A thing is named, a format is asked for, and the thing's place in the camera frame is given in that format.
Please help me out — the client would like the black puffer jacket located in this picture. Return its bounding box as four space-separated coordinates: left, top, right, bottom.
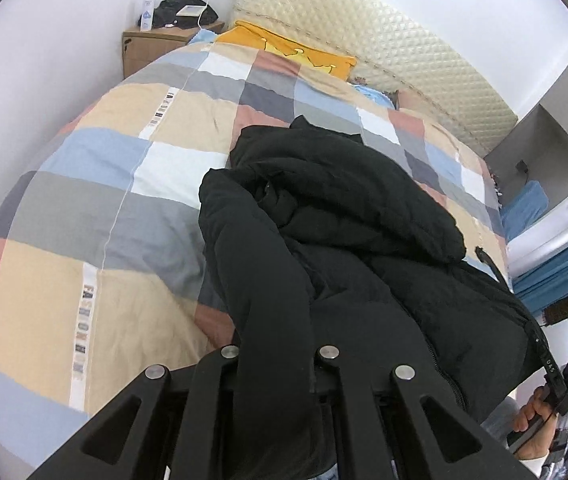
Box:
199 117 541 479

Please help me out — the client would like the person's right hand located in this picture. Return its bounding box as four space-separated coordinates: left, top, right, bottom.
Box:
510 386 558 461

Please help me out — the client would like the blue curtain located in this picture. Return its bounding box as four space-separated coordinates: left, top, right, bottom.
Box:
513 247 568 315

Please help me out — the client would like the checkered patchwork duvet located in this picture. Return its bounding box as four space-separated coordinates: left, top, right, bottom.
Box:
0 44 506 479

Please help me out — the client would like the blue hanging towel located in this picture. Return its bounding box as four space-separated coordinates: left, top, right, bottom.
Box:
500 180 550 242

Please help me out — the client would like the grey white wardrobe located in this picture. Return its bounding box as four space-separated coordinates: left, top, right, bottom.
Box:
486 65 568 278

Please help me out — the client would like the pink pillow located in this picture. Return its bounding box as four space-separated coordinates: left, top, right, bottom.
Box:
395 89 438 119

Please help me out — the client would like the light blue pillow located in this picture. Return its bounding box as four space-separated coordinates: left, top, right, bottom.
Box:
352 84 395 110

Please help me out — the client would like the wooden nightstand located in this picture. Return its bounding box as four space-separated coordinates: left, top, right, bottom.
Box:
121 27 199 78

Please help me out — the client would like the yellow crown pillow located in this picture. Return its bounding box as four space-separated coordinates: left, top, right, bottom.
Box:
215 20 357 81

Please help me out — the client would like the white spray bottle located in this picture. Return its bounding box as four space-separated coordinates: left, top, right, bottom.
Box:
139 0 155 32

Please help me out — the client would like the black bag on nightstand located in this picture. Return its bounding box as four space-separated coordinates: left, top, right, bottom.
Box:
153 0 219 29

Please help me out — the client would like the white device on bag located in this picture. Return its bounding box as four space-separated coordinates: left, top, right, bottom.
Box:
175 4 207 18

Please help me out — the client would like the cream quilted headboard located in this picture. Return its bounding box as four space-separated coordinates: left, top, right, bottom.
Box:
231 0 517 156

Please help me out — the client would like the black cable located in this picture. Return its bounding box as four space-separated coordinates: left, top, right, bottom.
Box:
474 245 511 286

